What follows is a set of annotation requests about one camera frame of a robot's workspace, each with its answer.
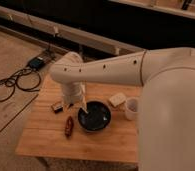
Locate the white mug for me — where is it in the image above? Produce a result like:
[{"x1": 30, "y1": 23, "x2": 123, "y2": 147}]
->
[{"x1": 124, "y1": 97, "x2": 138, "y2": 120}]

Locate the reddish brown snack bar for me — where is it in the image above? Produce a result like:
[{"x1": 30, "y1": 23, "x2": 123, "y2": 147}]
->
[{"x1": 65, "y1": 116, "x2": 74, "y2": 137}]

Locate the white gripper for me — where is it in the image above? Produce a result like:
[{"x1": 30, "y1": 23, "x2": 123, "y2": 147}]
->
[{"x1": 61, "y1": 82, "x2": 89, "y2": 114}]

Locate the dark ceramic bowl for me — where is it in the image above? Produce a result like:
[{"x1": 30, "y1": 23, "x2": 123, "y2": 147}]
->
[{"x1": 78, "y1": 101, "x2": 111, "y2": 132}]

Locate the black power adapter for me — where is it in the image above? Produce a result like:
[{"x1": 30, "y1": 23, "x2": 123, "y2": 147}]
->
[{"x1": 27, "y1": 57, "x2": 46, "y2": 71}]

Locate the white sponge block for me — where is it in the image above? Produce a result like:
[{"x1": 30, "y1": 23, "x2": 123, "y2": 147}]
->
[{"x1": 109, "y1": 93, "x2": 126, "y2": 107}]

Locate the small dark box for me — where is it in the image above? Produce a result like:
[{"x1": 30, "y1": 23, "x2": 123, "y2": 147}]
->
[{"x1": 51, "y1": 102, "x2": 63, "y2": 113}]

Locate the wooden table board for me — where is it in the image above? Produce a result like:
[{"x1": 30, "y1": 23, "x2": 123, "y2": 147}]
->
[{"x1": 16, "y1": 77, "x2": 138, "y2": 163}]

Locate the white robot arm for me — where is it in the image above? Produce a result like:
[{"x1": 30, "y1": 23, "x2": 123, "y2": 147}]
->
[{"x1": 50, "y1": 47, "x2": 195, "y2": 171}]

